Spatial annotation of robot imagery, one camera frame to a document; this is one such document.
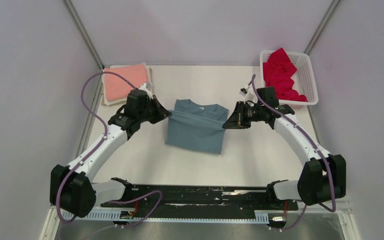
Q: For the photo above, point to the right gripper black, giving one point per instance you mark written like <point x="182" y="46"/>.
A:
<point x="237" y="120"/>

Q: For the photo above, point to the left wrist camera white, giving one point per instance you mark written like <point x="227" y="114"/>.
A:
<point x="147" y="87"/>

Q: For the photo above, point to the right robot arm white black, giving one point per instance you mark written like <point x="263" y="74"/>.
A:
<point x="323" y="177"/>

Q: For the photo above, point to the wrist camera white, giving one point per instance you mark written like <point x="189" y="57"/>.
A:
<point x="147" y="87"/>
<point x="248" y="93"/>

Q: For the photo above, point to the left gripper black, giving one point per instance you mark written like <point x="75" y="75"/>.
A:
<point x="161" y="113"/>

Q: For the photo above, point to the red t shirt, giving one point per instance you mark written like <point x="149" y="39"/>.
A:
<point x="277" y="72"/>

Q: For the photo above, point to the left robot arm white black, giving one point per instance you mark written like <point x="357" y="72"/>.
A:
<point x="71" y="186"/>

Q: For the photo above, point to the folded white t shirt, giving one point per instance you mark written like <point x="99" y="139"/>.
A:
<point x="149" y="76"/>

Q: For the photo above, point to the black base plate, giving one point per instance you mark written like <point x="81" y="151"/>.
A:
<point x="198" y="201"/>

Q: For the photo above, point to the white slotted cable duct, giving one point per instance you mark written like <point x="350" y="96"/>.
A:
<point x="116" y="216"/>

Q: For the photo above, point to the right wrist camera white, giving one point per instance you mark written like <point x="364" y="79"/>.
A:
<point x="248" y="93"/>

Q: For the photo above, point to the white plastic basket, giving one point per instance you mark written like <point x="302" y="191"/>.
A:
<point x="304" y="81"/>

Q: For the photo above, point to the grey-blue t shirt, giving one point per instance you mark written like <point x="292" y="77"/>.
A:
<point x="196" y="127"/>

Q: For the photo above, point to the aluminium frame rail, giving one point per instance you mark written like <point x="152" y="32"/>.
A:
<point x="315" y="224"/>

